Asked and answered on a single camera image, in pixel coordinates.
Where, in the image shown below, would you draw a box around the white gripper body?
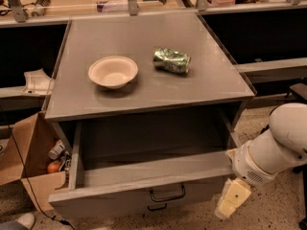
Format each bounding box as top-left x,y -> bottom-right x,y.
225,141 -> 276,187

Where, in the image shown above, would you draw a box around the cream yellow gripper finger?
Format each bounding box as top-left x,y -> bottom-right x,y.
215,178 -> 251,219

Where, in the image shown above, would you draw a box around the grey top drawer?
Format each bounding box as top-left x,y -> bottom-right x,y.
49,106 -> 237,219

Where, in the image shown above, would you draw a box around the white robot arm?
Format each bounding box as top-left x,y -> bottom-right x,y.
215,103 -> 307,219

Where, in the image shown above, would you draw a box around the grey drawer cabinet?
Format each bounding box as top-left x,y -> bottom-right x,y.
41,11 -> 257,222

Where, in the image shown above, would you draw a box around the black office chair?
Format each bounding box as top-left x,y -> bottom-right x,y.
260,82 -> 307,230

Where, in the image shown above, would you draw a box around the crushed green can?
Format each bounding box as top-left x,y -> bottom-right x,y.
153,48 -> 191,74

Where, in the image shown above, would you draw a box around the beige paper bowl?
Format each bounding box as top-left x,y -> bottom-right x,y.
88,57 -> 138,89

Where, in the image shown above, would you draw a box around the white plastic bottle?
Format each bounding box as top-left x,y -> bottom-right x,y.
48,140 -> 65,160

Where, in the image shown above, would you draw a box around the orange fruit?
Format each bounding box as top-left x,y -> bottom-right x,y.
47,161 -> 61,173

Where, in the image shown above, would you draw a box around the white shoe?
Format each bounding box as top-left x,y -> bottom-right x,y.
16,213 -> 35,230

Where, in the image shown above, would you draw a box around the brown cardboard box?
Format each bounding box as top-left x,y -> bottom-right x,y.
0,113 -> 68,211

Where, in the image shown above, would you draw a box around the white curved plastic part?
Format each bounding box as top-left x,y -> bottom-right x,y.
22,69 -> 55,96

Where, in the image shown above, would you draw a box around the handheld tool on desk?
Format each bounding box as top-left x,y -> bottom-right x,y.
31,0 -> 51,17

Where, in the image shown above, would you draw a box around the black floor cable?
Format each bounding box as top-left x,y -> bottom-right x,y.
0,103 -> 77,230

